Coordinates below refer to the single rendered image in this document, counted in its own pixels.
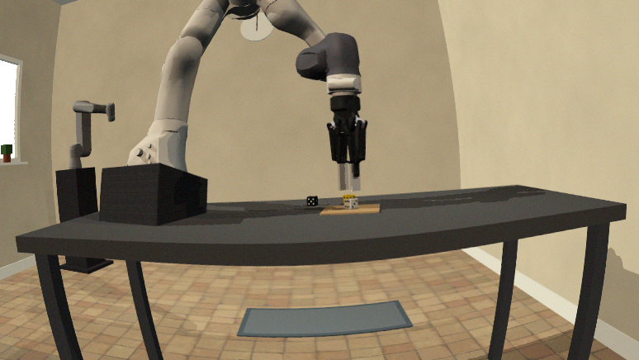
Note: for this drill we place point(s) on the orange flat mat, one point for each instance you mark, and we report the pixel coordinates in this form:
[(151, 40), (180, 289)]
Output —
[(340, 210)]

